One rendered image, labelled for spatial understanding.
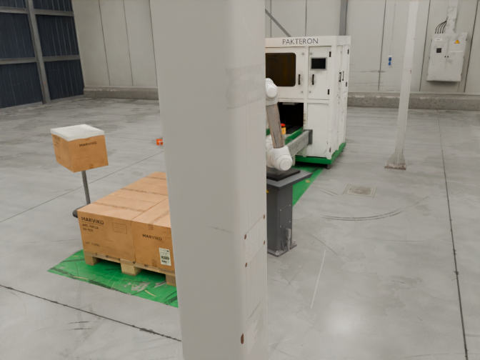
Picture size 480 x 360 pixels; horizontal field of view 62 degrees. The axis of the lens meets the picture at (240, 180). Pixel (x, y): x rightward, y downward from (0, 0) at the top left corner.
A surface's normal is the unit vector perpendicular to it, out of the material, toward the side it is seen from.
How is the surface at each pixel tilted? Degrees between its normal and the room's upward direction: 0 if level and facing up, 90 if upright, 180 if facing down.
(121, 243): 90
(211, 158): 90
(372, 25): 90
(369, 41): 90
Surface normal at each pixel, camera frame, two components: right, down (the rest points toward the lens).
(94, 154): 0.64, 0.23
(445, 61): -0.40, 0.31
